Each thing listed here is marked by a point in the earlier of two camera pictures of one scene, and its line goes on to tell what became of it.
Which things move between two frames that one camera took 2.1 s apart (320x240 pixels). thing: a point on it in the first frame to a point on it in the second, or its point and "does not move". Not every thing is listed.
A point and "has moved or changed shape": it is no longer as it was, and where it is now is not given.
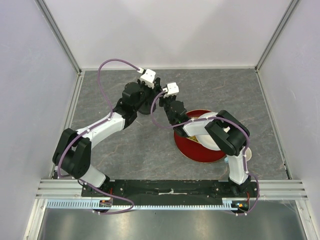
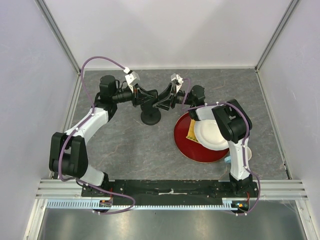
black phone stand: x=145 y=107 has moved or changed shape
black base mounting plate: x=168 y=190 does not move
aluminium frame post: x=59 y=35 does not move
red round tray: x=193 y=150 does not move
